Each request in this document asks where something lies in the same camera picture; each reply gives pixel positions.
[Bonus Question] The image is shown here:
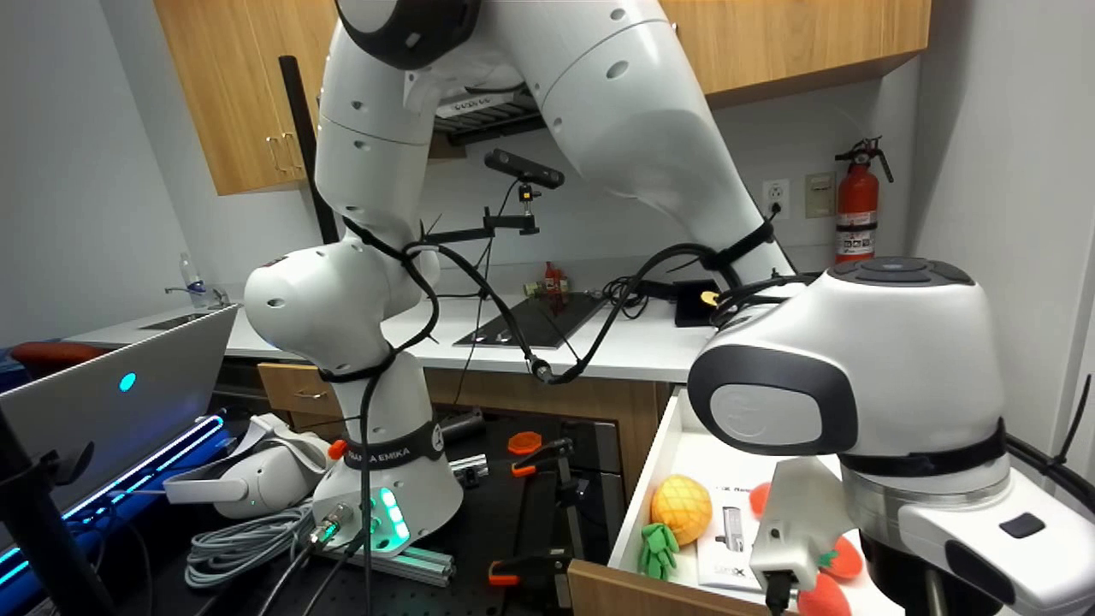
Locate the white drawer with wood front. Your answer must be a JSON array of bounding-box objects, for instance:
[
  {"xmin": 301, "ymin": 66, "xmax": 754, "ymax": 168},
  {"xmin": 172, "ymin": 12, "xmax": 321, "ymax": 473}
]
[{"xmin": 564, "ymin": 382, "xmax": 916, "ymax": 616}]

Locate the black stovetop tray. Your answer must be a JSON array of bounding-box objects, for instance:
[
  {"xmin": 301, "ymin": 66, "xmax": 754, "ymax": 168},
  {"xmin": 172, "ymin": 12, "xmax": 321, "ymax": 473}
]
[{"xmin": 450, "ymin": 286, "xmax": 607, "ymax": 353}]

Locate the small red object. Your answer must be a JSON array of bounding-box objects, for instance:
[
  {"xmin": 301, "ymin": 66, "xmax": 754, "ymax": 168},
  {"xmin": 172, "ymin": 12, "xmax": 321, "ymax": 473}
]
[{"xmin": 538, "ymin": 259, "xmax": 575, "ymax": 300}]

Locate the orange black bar clamp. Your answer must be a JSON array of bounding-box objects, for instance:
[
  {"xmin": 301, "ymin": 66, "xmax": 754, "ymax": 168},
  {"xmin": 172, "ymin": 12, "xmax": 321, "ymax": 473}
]
[
  {"xmin": 504, "ymin": 427, "xmax": 578, "ymax": 481},
  {"xmin": 486, "ymin": 546, "xmax": 575, "ymax": 593}
]

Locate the small black box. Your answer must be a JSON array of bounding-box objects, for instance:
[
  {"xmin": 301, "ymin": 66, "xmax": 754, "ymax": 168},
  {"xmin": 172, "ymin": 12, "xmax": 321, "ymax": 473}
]
[{"xmin": 670, "ymin": 276, "xmax": 733, "ymax": 333}]

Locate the plush pineapple toy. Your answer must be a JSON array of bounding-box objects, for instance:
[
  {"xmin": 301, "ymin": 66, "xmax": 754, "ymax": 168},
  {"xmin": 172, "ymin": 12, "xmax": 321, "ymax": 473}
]
[{"xmin": 634, "ymin": 473, "xmax": 715, "ymax": 582}]

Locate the orange plush tomato toy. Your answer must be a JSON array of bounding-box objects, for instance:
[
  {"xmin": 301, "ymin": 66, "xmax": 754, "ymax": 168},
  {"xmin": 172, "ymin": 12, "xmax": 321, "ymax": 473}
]
[
  {"xmin": 746, "ymin": 480, "xmax": 780, "ymax": 520},
  {"xmin": 823, "ymin": 533, "xmax": 867, "ymax": 586},
  {"xmin": 798, "ymin": 571, "xmax": 854, "ymax": 616}
]

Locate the black vertical pole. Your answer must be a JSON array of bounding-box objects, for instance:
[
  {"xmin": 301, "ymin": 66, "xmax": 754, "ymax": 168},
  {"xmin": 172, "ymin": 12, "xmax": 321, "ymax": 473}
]
[{"xmin": 278, "ymin": 50, "xmax": 343, "ymax": 245}]

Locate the red fire extinguisher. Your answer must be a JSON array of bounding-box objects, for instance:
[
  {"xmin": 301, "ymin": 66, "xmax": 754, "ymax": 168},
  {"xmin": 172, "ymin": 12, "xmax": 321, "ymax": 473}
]
[{"xmin": 832, "ymin": 134, "xmax": 895, "ymax": 268}]

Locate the white VR headset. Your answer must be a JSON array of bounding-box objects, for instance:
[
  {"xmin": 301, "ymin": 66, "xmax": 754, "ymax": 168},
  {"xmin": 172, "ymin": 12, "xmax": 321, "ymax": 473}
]
[{"xmin": 161, "ymin": 410, "xmax": 335, "ymax": 523}]

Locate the metal sink faucet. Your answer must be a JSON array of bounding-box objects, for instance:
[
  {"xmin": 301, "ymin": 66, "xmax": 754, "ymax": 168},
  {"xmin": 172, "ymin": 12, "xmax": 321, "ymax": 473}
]
[{"xmin": 161, "ymin": 249, "xmax": 227, "ymax": 311}]

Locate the silver laptop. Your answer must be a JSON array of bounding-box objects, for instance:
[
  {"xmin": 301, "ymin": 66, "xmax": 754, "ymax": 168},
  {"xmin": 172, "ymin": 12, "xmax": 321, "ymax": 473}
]
[{"xmin": 0, "ymin": 300, "xmax": 247, "ymax": 576}]

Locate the flat red item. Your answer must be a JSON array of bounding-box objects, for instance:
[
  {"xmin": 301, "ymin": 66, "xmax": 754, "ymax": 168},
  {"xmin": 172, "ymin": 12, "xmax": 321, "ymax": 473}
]
[{"xmin": 3, "ymin": 340, "xmax": 94, "ymax": 370}]

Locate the black tripod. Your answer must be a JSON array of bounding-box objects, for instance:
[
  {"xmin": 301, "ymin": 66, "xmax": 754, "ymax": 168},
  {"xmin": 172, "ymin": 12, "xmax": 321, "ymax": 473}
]
[{"xmin": 0, "ymin": 408, "xmax": 115, "ymax": 616}]

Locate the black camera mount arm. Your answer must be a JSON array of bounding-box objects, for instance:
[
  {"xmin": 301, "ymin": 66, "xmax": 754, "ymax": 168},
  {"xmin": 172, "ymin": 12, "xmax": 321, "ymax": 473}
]
[{"xmin": 414, "ymin": 200, "xmax": 542, "ymax": 249}]

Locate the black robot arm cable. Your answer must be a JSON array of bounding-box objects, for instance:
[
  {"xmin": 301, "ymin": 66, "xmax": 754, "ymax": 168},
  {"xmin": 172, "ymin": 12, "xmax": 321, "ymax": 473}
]
[{"xmin": 335, "ymin": 214, "xmax": 791, "ymax": 385}]

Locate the black stereo camera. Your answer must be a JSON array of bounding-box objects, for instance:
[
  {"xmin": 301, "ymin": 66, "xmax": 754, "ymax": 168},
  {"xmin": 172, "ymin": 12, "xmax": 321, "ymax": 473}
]
[{"xmin": 482, "ymin": 147, "xmax": 567, "ymax": 192}]

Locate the white wall outlet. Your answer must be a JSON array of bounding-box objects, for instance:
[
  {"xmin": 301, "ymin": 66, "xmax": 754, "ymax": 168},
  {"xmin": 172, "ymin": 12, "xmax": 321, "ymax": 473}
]
[{"xmin": 758, "ymin": 173, "xmax": 795, "ymax": 220}]

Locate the wooden wall cabinet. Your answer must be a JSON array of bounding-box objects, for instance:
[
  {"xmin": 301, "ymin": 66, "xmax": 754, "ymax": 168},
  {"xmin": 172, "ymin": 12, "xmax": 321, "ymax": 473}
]
[{"xmin": 150, "ymin": 0, "xmax": 933, "ymax": 198}]

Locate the grey coiled cable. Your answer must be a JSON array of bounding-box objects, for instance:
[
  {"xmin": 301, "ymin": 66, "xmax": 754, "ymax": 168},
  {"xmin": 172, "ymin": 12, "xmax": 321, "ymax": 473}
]
[{"xmin": 181, "ymin": 507, "xmax": 319, "ymax": 593}]

